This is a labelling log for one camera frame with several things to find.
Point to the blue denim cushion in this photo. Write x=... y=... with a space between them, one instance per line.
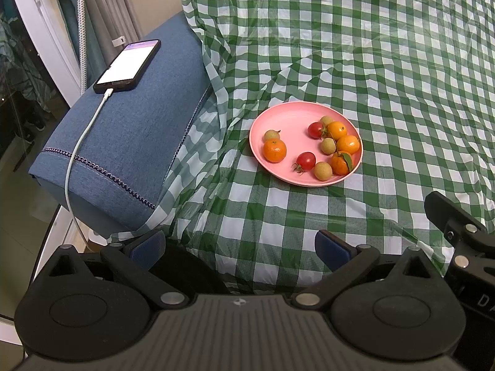
x=135 y=131

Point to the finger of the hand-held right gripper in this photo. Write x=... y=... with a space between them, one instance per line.
x=444 y=212

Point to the patterned green cloth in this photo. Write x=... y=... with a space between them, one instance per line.
x=19 y=58

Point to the small orange with leaf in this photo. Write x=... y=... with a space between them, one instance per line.
x=340 y=164

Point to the green checkered tablecloth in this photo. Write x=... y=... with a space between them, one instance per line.
x=386 y=65

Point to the dark shoes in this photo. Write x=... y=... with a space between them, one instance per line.
x=31 y=125

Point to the teal curtain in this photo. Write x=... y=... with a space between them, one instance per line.
x=92 y=50

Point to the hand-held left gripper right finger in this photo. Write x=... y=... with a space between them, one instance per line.
x=332 y=249

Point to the red cherry tomato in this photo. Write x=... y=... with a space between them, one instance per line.
x=316 y=130
x=306 y=161

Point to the oval small orange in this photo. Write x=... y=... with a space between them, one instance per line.
x=335 y=130

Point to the white window frame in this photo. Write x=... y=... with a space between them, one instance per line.
x=46 y=38

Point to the pink round plate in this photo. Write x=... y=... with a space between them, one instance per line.
x=294 y=135

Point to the black smartphone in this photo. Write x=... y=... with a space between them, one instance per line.
x=127 y=65

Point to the small mandarin orange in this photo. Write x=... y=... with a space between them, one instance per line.
x=349 y=144
x=275 y=150

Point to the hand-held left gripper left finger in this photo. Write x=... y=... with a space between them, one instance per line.
x=149 y=245

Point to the small white tag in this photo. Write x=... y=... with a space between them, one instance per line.
x=119 y=41

